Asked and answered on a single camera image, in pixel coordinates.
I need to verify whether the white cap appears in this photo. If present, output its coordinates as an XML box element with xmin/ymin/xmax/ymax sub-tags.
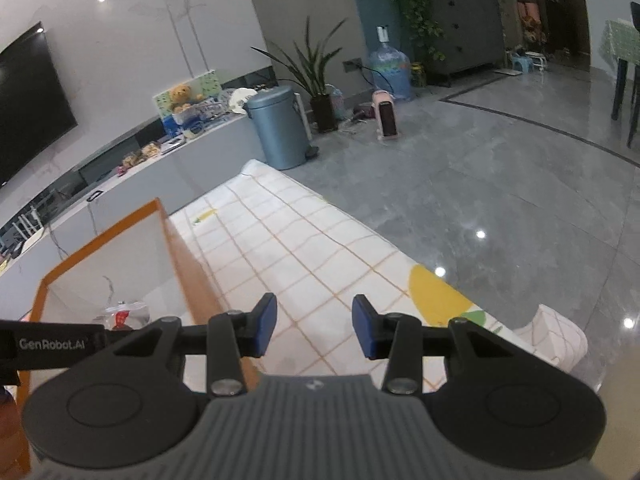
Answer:
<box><xmin>227</xmin><ymin>87</ymin><xmax>259</xmax><ymax>115</ymax></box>

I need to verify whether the brown teddy bear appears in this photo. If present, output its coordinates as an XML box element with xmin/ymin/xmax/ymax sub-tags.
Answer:
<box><xmin>167</xmin><ymin>83</ymin><xmax>206</xmax><ymax>114</ymax></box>

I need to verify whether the long grey television console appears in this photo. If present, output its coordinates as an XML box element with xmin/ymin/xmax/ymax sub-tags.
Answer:
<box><xmin>0</xmin><ymin>110</ymin><xmax>274</xmax><ymax>322</ymax></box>

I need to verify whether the white router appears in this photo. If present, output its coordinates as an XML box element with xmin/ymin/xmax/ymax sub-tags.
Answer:
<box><xmin>10</xmin><ymin>207</ymin><xmax>46</xmax><ymax>249</ymax></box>

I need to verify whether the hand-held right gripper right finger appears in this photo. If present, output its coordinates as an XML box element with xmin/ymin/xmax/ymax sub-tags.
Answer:
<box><xmin>351</xmin><ymin>294</ymin><xmax>526</xmax><ymax>396</ymax></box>

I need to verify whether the clear snack packet red label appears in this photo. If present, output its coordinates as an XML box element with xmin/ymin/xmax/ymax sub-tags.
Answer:
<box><xmin>102</xmin><ymin>301</ymin><xmax>152</xmax><ymax>331</ymax></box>

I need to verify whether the pink space heater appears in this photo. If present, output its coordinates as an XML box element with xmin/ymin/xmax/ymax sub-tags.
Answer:
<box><xmin>372</xmin><ymin>89</ymin><xmax>401</xmax><ymax>141</ymax></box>

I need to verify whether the blue water jug with pump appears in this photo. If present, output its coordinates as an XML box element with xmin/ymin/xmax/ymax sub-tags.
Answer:
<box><xmin>368</xmin><ymin>25</ymin><xmax>414</xmax><ymax>102</ymax></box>

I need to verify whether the lemon print checked tablecloth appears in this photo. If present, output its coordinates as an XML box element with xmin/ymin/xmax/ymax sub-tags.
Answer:
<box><xmin>167</xmin><ymin>159</ymin><xmax>589</xmax><ymax>396</ymax></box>

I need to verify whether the dark grey cabinet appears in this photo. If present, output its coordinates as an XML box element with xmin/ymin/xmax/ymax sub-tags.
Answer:
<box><xmin>426</xmin><ymin>0</ymin><xmax>507</xmax><ymax>87</ymax></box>

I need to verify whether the black wall television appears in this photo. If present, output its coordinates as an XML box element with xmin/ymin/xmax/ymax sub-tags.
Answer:
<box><xmin>0</xmin><ymin>22</ymin><xmax>80</xmax><ymax>189</ymax></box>

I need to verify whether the blue printed box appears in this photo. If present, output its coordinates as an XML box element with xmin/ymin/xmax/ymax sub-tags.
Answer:
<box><xmin>162</xmin><ymin>109</ymin><xmax>201</xmax><ymax>136</ymax></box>

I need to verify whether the orange cardboard box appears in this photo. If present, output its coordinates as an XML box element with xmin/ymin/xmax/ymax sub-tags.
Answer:
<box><xmin>0</xmin><ymin>198</ymin><xmax>262</xmax><ymax>480</ymax></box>

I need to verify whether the table with green cloth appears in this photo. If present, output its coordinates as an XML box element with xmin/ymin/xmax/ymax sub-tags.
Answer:
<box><xmin>599</xmin><ymin>18</ymin><xmax>640</xmax><ymax>149</ymax></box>

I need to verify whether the pile of small wrapped sweets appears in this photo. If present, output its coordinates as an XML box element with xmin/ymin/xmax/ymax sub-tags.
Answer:
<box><xmin>122</xmin><ymin>142</ymin><xmax>162</xmax><ymax>169</ymax></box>

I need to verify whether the blue pedal trash can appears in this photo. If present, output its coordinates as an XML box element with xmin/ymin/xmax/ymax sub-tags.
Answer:
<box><xmin>244</xmin><ymin>84</ymin><xmax>319</xmax><ymax>171</ymax></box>

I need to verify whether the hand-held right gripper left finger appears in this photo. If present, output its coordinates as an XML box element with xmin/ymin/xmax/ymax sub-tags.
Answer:
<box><xmin>106</xmin><ymin>292</ymin><xmax>279</xmax><ymax>398</ymax></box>

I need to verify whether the long-leaf plant in black pot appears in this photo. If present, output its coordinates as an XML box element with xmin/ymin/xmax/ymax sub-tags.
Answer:
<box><xmin>250</xmin><ymin>17</ymin><xmax>349</xmax><ymax>134</ymax></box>

